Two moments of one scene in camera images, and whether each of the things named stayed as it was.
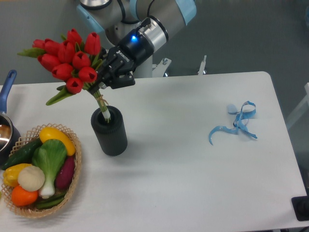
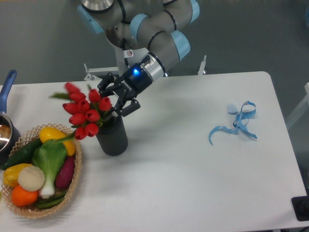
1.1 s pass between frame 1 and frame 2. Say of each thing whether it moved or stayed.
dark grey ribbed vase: stayed
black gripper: moved
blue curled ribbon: stayed
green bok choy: stayed
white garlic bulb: stayed
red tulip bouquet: moved
